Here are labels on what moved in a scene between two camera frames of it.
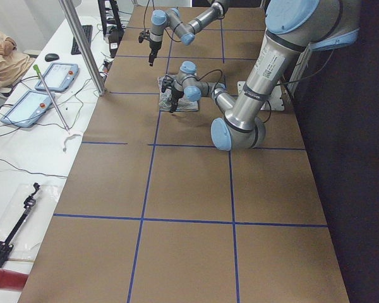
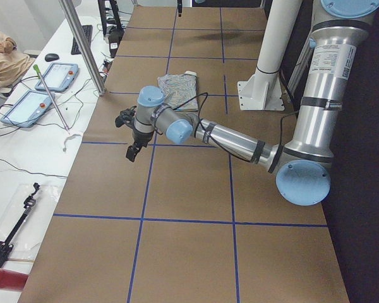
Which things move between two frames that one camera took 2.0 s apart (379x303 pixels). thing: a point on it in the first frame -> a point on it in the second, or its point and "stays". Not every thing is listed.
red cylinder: [1, 278] stays
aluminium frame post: [84, 47] stays
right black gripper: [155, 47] -> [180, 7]
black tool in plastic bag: [1, 248] stays
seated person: [6, 67] stays
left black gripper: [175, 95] -> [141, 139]
